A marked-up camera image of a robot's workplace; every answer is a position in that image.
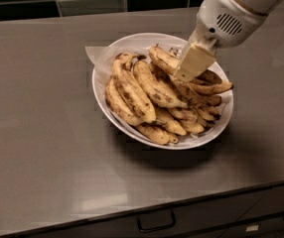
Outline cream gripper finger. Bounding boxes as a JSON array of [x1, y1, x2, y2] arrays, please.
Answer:
[[174, 43, 215, 82]]

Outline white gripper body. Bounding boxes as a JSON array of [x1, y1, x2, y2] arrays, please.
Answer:
[[189, 0, 267, 49]]

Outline spotted yellow banana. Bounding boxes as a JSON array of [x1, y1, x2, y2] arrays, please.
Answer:
[[148, 46, 233, 95]]

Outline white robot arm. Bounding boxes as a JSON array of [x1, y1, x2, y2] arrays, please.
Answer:
[[174, 0, 283, 82]]

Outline small banana far right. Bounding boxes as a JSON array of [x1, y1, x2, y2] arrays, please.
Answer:
[[197, 69, 222, 84]]

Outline small banana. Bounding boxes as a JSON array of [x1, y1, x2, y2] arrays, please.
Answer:
[[197, 69, 222, 84], [181, 121, 205, 134]]

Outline spotted banana centre right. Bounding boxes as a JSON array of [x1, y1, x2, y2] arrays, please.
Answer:
[[150, 63, 177, 94]]

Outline long spotted banana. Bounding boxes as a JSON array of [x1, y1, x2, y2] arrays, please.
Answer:
[[169, 75, 221, 122]]

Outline white oval bowl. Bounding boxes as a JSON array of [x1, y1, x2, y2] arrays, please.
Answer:
[[92, 33, 233, 150]]

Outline banana lower middle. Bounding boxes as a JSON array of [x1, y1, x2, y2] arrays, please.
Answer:
[[155, 107, 187, 136]]

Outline small banana lower right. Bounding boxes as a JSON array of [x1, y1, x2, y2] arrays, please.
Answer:
[[181, 121, 205, 134]]

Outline large spotted banana left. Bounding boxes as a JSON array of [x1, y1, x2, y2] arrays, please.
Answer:
[[112, 53, 156, 124]]

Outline banana bottom front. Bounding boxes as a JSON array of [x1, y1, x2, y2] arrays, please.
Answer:
[[136, 123, 179, 145]]

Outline spotted banana far left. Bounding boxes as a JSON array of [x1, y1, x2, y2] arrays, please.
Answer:
[[104, 78, 142, 126]]

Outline white paper liner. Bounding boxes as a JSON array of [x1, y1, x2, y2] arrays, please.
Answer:
[[84, 44, 190, 84]]

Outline black drawer handle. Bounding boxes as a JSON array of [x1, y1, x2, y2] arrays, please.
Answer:
[[137, 210, 176, 233]]

